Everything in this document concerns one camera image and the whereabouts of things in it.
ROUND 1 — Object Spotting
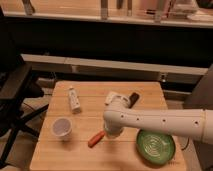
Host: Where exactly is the black rectangular block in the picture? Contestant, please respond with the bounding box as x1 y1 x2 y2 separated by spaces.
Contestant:
129 93 139 107

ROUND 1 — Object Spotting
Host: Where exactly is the wooden table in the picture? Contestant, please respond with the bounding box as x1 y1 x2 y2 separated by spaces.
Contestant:
30 81 187 171

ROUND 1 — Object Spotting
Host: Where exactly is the white plastic cup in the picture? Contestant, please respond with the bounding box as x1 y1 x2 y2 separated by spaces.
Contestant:
51 118 72 141

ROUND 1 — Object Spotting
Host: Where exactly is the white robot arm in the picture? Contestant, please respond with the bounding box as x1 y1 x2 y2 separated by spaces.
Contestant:
103 92 213 144

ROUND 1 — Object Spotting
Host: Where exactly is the white tube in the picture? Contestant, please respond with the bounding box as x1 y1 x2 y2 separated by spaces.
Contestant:
68 87 81 114

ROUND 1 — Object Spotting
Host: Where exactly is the green plate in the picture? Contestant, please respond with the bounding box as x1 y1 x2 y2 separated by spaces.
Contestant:
136 130 176 165

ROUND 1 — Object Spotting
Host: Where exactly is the black office chair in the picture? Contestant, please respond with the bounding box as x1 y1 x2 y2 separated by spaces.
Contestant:
0 7 48 169

